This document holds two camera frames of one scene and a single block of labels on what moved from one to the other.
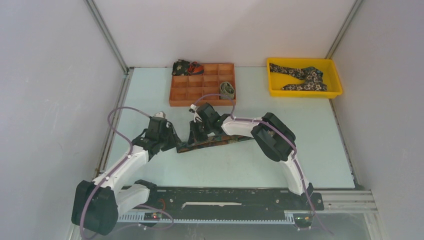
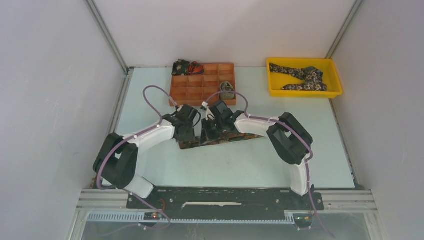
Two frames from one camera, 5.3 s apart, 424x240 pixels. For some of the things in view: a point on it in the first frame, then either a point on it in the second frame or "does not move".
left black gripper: [174, 139] -> [190, 137]
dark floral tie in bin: [312, 76] does not move
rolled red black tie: [195, 69] does not move
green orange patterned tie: [209, 141] does not move
